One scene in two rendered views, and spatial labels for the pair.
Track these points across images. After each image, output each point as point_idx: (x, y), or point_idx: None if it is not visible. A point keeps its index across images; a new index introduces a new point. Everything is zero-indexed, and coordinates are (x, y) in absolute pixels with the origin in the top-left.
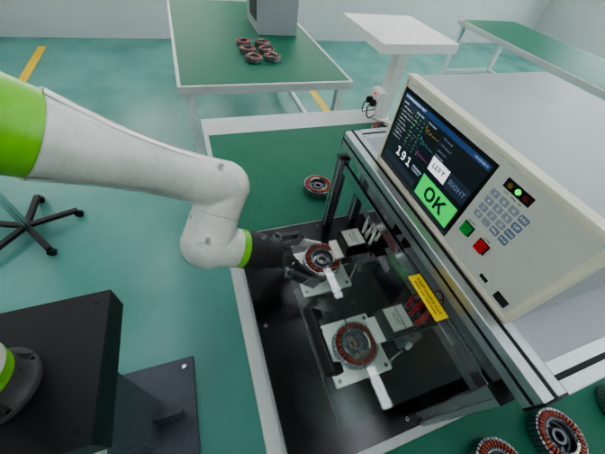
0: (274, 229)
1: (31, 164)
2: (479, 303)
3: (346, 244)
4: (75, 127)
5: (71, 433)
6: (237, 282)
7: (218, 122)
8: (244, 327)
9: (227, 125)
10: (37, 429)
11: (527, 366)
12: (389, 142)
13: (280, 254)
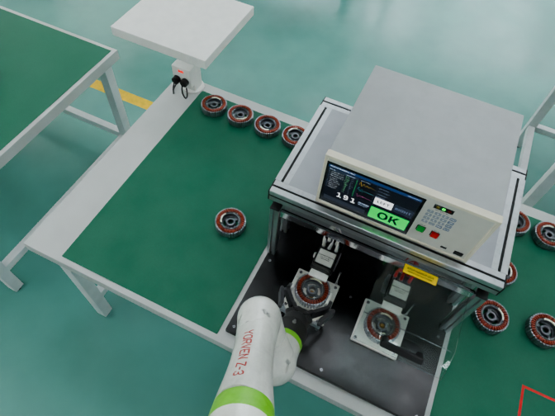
0: (244, 295)
1: None
2: (448, 261)
3: (327, 268)
4: (266, 385)
5: None
6: None
7: (47, 229)
8: (307, 385)
9: (63, 225)
10: None
11: (487, 276)
12: (325, 191)
13: (305, 319)
